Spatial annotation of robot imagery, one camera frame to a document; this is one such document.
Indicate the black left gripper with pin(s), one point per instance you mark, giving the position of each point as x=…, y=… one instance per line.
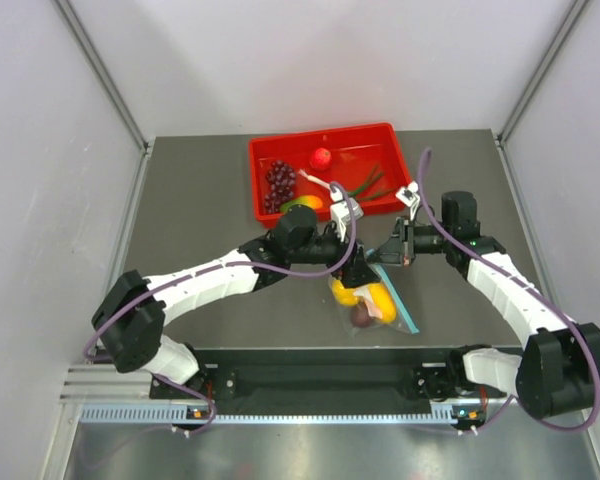
x=359, y=272

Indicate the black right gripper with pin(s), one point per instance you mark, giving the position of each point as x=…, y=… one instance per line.
x=391, y=252

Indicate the clear zip top bag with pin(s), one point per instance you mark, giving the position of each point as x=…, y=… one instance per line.
x=403, y=323

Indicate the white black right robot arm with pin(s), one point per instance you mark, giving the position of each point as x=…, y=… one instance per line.
x=558, y=370

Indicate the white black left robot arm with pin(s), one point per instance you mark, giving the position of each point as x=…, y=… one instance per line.
x=132, y=317

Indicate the yellow fake lemon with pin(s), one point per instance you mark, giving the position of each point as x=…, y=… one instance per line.
x=343, y=296

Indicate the green fake scallion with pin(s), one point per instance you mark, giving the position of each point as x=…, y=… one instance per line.
x=374, y=176

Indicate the yellow green fake mango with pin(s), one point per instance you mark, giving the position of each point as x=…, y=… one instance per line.
x=311, y=201

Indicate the red fake strawberry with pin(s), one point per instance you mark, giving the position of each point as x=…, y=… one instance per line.
x=320, y=159

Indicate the dark red fake grapes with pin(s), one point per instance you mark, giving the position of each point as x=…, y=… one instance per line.
x=281, y=179

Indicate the red plastic tray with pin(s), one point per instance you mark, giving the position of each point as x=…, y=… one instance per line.
x=355, y=151

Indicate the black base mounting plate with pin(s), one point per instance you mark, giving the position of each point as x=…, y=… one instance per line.
x=234, y=382

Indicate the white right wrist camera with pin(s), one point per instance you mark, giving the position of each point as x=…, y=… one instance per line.
x=409, y=195

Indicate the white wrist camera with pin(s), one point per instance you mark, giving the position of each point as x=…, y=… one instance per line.
x=342, y=212
x=409, y=195

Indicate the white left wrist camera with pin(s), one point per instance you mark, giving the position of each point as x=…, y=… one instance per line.
x=342, y=212

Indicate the grey slotted cable duct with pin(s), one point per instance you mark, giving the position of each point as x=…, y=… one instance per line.
x=181, y=414

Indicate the right aluminium frame post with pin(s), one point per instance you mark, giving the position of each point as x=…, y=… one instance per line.
x=566, y=27

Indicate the aluminium frame post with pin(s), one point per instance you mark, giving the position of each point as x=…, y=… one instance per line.
x=78, y=31
x=566, y=27

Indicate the left aluminium frame post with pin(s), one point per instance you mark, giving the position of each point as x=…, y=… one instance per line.
x=78, y=31

